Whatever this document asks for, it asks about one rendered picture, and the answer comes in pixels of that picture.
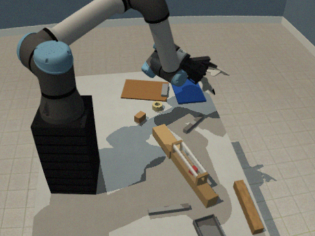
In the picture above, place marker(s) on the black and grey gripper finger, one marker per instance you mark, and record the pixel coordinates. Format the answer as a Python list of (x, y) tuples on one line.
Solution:
[(214, 69), (206, 85)]

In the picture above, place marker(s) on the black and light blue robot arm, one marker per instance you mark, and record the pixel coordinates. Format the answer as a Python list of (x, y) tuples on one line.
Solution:
[(52, 61)]

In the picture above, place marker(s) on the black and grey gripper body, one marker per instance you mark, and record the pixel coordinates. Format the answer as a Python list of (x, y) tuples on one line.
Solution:
[(195, 70)]

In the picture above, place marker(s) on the small tan wooden block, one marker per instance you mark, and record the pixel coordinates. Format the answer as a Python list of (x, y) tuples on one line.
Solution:
[(139, 117)]

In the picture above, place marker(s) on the brown wooden bar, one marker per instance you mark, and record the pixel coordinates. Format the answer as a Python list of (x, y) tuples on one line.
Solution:
[(248, 207)]

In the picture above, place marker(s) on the cream ring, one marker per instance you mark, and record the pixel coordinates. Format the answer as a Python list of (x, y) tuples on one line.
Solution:
[(157, 106)]

